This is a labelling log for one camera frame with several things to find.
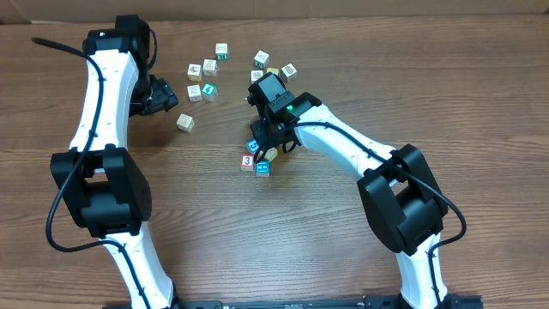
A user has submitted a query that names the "plain block red car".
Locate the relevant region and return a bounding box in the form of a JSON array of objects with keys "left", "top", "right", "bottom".
[{"left": 264, "top": 148, "right": 278, "bottom": 162}]

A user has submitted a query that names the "blue number 5 block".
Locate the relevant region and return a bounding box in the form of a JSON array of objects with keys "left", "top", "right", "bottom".
[{"left": 246, "top": 139, "right": 259, "bottom": 155}]

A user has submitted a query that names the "blue letter H block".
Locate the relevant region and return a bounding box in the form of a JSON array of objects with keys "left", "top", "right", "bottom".
[{"left": 256, "top": 161, "right": 270, "bottom": 177}]

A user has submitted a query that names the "red number 3 block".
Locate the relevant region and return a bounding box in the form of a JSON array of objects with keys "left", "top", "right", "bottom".
[{"left": 240, "top": 154, "right": 255, "bottom": 172}]

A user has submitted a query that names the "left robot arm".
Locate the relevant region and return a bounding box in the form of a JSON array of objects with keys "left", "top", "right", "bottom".
[{"left": 34, "top": 15, "right": 179, "bottom": 308}]

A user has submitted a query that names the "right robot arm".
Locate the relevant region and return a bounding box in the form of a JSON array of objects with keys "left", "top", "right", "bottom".
[{"left": 247, "top": 73, "right": 449, "bottom": 308}]

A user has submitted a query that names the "plain wooden block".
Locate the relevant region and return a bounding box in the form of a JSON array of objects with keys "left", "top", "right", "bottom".
[{"left": 187, "top": 84, "right": 203, "bottom": 102}]

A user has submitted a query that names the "plain block letter T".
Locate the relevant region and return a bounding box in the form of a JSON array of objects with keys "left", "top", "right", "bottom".
[{"left": 176, "top": 113, "right": 195, "bottom": 132}]

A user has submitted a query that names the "block with red picture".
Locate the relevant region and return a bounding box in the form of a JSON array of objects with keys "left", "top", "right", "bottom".
[{"left": 187, "top": 64, "right": 202, "bottom": 82}]

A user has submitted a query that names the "white block green side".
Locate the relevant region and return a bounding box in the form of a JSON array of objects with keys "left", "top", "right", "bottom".
[{"left": 281, "top": 64, "right": 297, "bottom": 83}]

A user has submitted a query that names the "green number 4 block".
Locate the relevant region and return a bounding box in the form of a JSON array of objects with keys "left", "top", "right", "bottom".
[{"left": 202, "top": 82, "right": 218, "bottom": 101}]

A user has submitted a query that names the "yellow top block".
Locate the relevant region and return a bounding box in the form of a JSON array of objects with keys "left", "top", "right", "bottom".
[{"left": 265, "top": 67, "right": 280, "bottom": 76}]

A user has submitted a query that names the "plain block red drawing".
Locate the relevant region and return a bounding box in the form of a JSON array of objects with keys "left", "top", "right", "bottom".
[{"left": 250, "top": 70, "right": 264, "bottom": 84}]

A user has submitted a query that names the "plain block K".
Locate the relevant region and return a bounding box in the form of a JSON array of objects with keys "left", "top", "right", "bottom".
[{"left": 202, "top": 59, "right": 218, "bottom": 76}]

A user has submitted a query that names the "white block teal side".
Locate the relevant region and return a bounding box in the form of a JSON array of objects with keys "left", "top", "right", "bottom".
[{"left": 253, "top": 51, "right": 270, "bottom": 70}]

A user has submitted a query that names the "block with teal side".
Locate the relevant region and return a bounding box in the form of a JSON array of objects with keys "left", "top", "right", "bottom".
[{"left": 215, "top": 43, "right": 229, "bottom": 61}]

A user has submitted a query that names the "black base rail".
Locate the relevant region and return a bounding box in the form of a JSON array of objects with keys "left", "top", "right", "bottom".
[{"left": 102, "top": 294, "right": 485, "bottom": 309}]

